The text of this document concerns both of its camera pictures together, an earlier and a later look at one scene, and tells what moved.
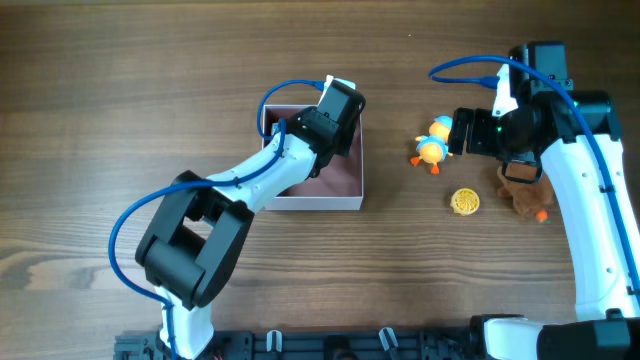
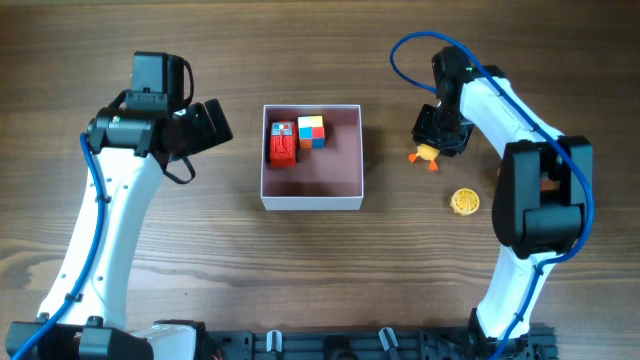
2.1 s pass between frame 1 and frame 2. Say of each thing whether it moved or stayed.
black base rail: stayed
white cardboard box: stayed
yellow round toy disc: stayed
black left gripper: moved
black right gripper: moved
